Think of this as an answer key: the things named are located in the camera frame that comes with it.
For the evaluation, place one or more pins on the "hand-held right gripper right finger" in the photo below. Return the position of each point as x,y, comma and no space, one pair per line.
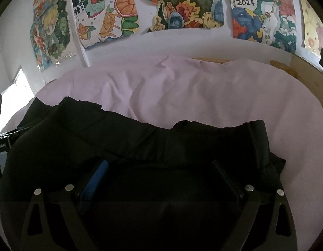
229,180

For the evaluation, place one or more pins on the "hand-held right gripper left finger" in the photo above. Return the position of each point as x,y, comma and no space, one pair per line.
94,185

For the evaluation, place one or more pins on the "black padded jacket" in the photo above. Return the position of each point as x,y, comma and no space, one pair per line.
151,149

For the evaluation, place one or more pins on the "bright window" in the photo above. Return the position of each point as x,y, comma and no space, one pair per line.
17,99

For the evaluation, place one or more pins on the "pink bed sheet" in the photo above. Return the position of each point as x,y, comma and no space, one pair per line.
190,91

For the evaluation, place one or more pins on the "wooden bed frame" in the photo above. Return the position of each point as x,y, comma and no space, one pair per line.
305,78

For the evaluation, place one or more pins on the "group of colourful wall drawings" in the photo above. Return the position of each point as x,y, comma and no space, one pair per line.
177,5

